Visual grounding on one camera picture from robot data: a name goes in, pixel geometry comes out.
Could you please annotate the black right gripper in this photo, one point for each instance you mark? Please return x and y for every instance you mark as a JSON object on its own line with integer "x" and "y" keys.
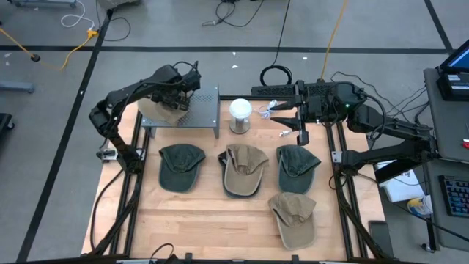
{"x": 318, "y": 106}

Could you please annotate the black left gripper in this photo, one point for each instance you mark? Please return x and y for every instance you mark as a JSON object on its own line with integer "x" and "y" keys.
{"x": 172, "y": 97}

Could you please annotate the tan baseball cap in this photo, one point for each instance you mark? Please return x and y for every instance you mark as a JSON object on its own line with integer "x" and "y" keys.
{"x": 161, "y": 115}
{"x": 293, "y": 220}
{"x": 243, "y": 168}

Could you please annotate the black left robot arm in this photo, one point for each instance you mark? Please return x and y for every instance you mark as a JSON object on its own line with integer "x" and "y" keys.
{"x": 110, "y": 113}

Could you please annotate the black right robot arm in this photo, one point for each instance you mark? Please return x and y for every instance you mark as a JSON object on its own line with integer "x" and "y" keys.
{"x": 384, "y": 154}

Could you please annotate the black perforated metal box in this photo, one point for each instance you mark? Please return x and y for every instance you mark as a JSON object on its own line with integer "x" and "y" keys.
{"x": 271, "y": 90}

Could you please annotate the grey perforated metal shelf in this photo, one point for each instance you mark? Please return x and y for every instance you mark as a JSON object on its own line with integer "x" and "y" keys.
{"x": 205, "y": 110}

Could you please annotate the white bulb lamp brass base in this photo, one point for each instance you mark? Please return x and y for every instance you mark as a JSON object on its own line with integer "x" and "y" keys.
{"x": 240, "y": 110}

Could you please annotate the black diagonal bar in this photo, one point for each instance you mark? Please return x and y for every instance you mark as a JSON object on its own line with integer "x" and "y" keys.
{"x": 395, "y": 172}

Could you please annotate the white paper box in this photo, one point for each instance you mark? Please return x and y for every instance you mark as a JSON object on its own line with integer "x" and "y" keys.
{"x": 401, "y": 187}

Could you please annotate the black round floor plug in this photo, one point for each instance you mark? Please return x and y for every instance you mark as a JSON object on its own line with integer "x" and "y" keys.
{"x": 35, "y": 58}

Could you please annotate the grey side desk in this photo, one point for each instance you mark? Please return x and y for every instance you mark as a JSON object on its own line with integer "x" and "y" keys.
{"x": 432, "y": 172}
{"x": 447, "y": 128}

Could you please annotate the black phone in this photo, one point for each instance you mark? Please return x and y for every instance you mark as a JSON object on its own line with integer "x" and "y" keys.
{"x": 381, "y": 238}

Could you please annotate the grey table leg base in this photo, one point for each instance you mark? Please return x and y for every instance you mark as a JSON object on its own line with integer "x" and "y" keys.
{"x": 44, "y": 3}
{"x": 16, "y": 87}

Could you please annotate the wipes canister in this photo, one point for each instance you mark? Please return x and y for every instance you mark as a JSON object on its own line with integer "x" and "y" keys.
{"x": 419, "y": 206}

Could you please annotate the black box device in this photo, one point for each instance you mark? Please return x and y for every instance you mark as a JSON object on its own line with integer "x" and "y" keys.
{"x": 454, "y": 86}

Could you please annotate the black wheeled base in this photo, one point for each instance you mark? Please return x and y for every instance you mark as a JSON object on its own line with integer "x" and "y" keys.
{"x": 4, "y": 122}

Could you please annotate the laptop screen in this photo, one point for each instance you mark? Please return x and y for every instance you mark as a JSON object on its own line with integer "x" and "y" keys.
{"x": 458, "y": 58}

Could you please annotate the red button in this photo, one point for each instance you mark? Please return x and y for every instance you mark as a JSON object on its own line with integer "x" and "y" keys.
{"x": 465, "y": 143}

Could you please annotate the black keyboard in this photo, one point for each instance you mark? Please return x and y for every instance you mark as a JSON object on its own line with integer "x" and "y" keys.
{"x": 456, "y": 196}

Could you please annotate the silver base bracket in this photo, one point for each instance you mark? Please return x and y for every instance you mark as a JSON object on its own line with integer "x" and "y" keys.
{"x": 106, "y": 154}
{"x": 336, "y": 157}

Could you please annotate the black aluminium table frame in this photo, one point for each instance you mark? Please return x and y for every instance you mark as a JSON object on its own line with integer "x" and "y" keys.
{"x": 129, "y": 227}

